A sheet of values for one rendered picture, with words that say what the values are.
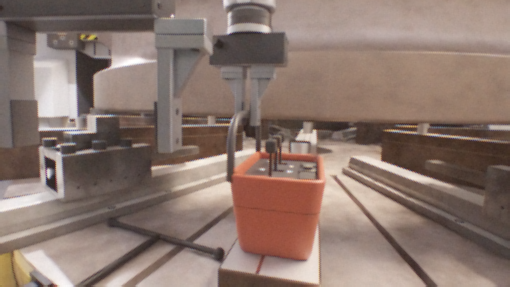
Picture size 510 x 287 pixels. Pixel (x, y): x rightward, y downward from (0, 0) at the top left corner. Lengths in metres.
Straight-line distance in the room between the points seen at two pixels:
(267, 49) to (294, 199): 0.23
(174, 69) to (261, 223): 0.26
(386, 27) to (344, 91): 0.37
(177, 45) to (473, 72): 1.17
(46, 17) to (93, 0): 0.04
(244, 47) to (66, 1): 0.27
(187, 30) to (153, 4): 0.03
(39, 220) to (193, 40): 1.36
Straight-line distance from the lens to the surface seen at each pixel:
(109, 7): 0.22
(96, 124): 1.53
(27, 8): 0.26
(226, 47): 0.45
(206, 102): 1.18
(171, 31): 0.21
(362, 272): 1.13
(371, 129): 4.58
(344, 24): 1.24
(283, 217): 0.38
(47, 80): 4.39
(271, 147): 0.38
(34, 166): 2.60
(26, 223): 1.49
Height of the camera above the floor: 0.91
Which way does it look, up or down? 5 degrees down
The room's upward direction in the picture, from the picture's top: 1 degrees clockwise
